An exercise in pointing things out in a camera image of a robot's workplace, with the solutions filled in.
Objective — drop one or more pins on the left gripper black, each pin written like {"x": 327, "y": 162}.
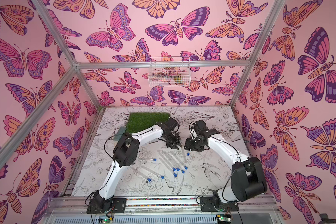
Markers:
{"x": 176, "y": 144}

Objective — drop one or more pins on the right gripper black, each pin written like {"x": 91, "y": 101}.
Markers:
{"x": 192, "y": 143}

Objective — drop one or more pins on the clear test tube one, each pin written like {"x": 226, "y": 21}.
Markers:
{"x": 185, "y": 155}
{"x": 168, "y": 163}

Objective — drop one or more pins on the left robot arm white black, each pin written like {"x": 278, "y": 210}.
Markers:
{"x": 124, "y": 155}

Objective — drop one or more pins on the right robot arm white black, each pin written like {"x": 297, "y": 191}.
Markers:
{"x": 247, "y": 178}

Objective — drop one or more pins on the test tube blue stopper left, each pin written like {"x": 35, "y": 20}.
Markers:
{"x": 147, "y": 159}

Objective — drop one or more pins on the test tube blue stopper centre three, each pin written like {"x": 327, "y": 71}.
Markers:
{"x": 180, "y": 162}

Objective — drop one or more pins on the test tube blue stopper centre two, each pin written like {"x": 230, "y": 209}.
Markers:
{"x": 173, "y": 161}

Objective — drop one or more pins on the test tube blue stopper front-middle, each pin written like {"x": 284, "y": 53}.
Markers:
{"x": 153, "y": 172}

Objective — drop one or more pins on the green artificial grass mat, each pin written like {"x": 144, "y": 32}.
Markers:
{"x": 139, "y": 121}

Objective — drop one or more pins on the white wire basket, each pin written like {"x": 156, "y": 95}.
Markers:
{"x": 170, "y": 72}

